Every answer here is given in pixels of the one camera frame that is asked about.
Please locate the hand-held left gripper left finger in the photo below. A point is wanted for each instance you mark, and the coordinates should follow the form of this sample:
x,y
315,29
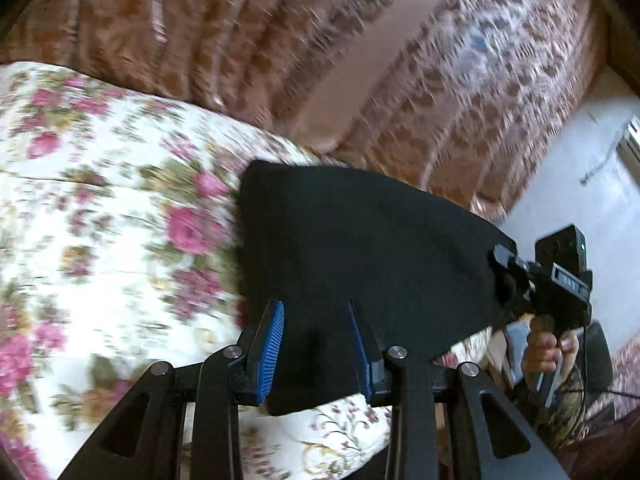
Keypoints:
x,y
267,350

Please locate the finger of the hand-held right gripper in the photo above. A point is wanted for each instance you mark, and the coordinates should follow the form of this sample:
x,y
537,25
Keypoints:
x,y
504,259
515,297

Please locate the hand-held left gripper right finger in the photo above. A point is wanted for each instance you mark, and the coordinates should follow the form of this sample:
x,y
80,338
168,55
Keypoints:
x,y
361,350

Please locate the black pants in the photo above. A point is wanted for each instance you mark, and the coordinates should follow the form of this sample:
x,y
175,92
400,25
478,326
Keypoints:
x,y
360,240

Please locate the person's right hand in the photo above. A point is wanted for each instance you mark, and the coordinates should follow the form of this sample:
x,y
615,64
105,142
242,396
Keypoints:
x,y
544,347

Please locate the white air conditioner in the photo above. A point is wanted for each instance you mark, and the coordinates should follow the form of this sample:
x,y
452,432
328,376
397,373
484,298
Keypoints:
x,y
631,144

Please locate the floral quilted blanket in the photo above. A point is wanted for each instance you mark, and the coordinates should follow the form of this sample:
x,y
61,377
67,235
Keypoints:
x,y
100,260

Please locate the brown floral curtain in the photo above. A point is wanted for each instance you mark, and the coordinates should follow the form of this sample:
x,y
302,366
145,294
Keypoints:
x,y
250,25

